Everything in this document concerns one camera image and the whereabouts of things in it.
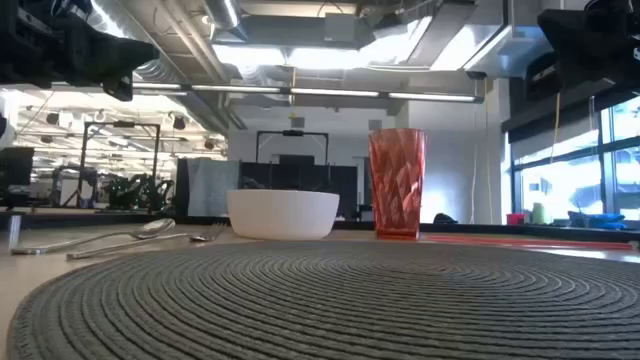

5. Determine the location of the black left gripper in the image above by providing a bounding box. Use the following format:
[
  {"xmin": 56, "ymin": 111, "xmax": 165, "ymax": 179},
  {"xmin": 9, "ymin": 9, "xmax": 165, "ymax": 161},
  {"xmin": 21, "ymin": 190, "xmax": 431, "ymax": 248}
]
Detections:
[{"xmin": 0, "ymin": 0, "xmax": 162, "ymax": 102}]

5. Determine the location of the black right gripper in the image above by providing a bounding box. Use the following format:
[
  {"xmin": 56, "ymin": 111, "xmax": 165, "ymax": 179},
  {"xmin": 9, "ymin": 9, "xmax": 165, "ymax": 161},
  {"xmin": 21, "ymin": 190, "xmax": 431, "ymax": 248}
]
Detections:
[{"xmin": 537, "ymin": 0, "xmax": 640, "ymax": 95}]

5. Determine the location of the silver metal spoon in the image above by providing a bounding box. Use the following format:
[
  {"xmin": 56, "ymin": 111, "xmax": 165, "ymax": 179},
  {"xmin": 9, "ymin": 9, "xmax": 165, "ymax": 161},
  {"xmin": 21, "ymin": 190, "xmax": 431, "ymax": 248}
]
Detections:
[{"xmin": 10, "ymin": 217, "xmax": 177, "ymax": 256}]

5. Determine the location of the silver metal fork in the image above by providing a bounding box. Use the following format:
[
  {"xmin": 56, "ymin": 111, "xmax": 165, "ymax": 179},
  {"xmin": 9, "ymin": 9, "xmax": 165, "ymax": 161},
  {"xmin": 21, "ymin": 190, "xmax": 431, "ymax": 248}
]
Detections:
[{"xmin": 66, "ymin": 222, "xmax": 229, "ymax": 261}]

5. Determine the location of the white bowl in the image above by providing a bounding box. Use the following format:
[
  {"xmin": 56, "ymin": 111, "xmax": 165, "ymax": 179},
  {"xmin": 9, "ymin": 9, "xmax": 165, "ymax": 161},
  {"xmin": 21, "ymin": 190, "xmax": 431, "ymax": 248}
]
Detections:
[{"xmin": 226, "ymin": 188, "xmax": 341, "ymax": 241}]

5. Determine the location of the red faceted plastic tumbler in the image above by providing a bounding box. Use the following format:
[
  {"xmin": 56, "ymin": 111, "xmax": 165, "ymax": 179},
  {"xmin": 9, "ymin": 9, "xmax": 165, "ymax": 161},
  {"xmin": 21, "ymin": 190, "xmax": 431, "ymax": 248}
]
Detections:
[{"xmin": 368, "ymin": 128, "xmax": 428, "ymax": 241}]

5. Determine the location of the long linear ceiling light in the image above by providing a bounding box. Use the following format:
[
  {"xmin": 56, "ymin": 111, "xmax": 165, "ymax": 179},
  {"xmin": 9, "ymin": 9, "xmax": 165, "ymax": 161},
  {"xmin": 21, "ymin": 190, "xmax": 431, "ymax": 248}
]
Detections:
[{"xmin": 132, "ymin": 81, "xmax": 484, "ymax": 104}]

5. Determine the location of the grey cloth panel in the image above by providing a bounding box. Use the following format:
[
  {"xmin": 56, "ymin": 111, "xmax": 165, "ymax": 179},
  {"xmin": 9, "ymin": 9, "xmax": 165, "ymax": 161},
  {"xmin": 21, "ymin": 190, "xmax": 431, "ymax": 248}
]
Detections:
[{"xmin": 186, "ymin": 158, "xmax": 242, "ymax": 218}]

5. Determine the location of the black monitor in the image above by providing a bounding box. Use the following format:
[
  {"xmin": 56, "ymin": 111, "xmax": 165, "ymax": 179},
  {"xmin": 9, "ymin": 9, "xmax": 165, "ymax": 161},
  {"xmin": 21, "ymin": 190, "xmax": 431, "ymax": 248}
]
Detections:
[{"xmin": 0, "ymin": 146, "xmax": 36, "ymax": 209}]

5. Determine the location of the blue bundle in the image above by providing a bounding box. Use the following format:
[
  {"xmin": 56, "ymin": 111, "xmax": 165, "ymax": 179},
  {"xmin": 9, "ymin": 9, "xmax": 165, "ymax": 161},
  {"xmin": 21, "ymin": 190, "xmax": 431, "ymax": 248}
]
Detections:
[{"xmin": 567, "ymin": 211, "xmax": 627, "ymax": 231}]

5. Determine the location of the black partition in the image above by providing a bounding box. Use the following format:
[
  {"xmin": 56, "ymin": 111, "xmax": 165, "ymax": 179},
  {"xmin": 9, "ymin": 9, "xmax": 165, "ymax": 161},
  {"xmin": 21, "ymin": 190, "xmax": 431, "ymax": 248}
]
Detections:
[{"xmin": 239, "ymin": 154, "xmax": 359, "ymax": 220}]

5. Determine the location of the grey round woven placemat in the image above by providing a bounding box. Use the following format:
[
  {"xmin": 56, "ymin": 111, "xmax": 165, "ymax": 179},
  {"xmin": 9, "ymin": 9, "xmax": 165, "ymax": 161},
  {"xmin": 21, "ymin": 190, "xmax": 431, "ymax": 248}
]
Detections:
[{"xmin": 7, "ymin": 240, "xmax": 640, "ymax": 360}]

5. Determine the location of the tall black frame rig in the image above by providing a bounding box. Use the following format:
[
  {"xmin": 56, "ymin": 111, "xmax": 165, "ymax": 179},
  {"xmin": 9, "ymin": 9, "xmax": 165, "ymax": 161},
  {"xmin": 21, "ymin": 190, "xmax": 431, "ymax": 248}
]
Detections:
[{"xmin": 78, "ymin": 120, "xmax": 162, "ymax": 209}]

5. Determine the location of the silver ventilation duct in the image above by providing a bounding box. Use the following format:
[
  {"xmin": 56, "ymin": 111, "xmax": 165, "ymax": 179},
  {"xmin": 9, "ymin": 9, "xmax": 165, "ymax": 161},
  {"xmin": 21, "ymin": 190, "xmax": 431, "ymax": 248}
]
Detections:
[{"xmin": 202, "ymin": 0, "xmax": 250, "ymax": 42}]

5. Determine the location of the low black frame rig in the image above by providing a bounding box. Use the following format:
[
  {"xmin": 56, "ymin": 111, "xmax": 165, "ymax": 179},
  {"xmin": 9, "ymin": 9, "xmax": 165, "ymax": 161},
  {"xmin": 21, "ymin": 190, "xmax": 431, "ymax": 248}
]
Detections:
[{"xmin": 255, "ymin": 129, "xmax": 330, "ymax": 166}]

